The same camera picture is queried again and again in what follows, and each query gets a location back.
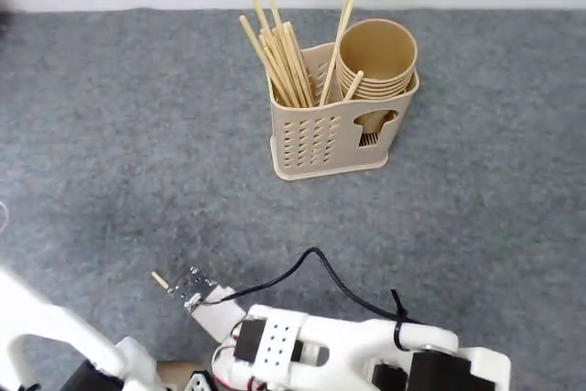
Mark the black cable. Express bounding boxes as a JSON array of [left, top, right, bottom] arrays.
[[213, 246, 425, 326]]

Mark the beige plastic slotted basket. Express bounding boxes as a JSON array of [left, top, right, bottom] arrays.
[[266, 42, 421, 182]]

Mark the brown paper cup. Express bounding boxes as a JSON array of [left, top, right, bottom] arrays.
[[337, 63, 418, 92], [337, 59, 418, 90], [337, 68, 417, 96], [338, 71, 417, 135], [337, 18, 419, 86]]

